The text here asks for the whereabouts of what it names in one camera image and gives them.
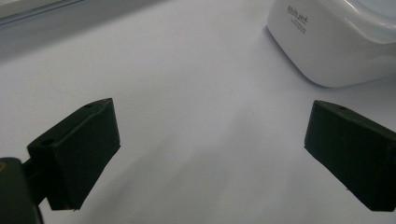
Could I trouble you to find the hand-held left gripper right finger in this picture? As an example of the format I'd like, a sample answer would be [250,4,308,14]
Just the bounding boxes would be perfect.
[304,99,396,213]

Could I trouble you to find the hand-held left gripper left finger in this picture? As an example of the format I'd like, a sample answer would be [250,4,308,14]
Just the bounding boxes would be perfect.
[22,97,121,211]

